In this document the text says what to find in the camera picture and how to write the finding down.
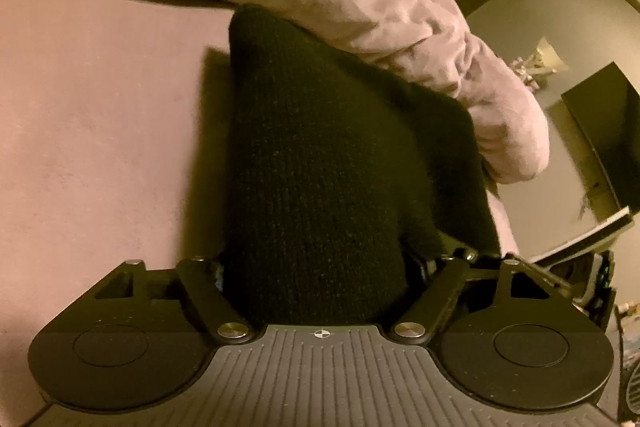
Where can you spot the purple bed sheet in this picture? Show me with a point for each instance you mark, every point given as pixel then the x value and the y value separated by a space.
pixel 100 132

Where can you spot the white television shelf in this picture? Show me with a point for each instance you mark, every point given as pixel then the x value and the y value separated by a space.
pixel 590 239

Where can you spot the dark flat screen television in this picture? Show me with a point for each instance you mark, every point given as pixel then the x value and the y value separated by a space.
pixel 607 142

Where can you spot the black knit garment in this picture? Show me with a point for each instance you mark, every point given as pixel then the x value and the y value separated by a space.
pixel 320 167

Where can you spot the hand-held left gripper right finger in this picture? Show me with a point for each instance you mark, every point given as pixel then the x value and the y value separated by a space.
pixel 442 287

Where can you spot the pale ornaments on shelf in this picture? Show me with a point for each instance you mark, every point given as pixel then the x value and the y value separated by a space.
pixel 540 64

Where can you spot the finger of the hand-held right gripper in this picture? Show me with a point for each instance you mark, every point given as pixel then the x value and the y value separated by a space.
pixel 547 279

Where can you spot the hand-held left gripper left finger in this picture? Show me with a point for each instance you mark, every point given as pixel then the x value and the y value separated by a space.
pixel 200 284

